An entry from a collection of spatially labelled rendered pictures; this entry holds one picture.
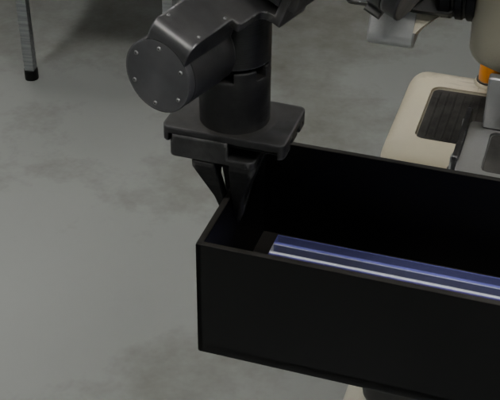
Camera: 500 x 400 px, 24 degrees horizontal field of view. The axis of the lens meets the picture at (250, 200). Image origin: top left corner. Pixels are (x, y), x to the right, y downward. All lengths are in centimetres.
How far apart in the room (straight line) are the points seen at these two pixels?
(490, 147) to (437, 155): 41
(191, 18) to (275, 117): 15
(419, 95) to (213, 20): 94
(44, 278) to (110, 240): 20
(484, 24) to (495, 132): 11
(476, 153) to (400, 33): 15
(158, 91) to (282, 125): 13
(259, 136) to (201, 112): 5
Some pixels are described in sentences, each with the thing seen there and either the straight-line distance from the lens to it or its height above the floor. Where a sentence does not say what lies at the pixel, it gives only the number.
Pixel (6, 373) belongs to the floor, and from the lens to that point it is 246.
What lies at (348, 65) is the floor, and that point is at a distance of 348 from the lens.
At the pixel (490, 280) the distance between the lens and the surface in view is 100.
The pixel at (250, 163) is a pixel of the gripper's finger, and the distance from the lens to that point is 91.
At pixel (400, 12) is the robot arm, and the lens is 110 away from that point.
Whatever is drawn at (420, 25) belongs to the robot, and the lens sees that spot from 123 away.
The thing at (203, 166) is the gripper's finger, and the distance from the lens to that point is 93.
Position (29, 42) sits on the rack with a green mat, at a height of 13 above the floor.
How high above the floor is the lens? 168
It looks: 36 degrees down
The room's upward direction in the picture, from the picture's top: straight up
